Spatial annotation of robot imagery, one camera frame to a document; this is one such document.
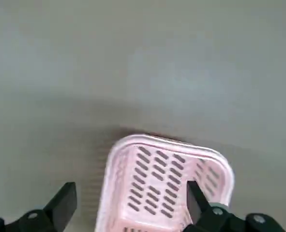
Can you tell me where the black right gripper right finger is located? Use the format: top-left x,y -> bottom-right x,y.
181,180 -> 286,232

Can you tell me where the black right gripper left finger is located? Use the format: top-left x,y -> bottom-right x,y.
0,182 -> 77,232

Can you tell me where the pink plastic basket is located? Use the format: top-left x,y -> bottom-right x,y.
94,134 -> 235,232

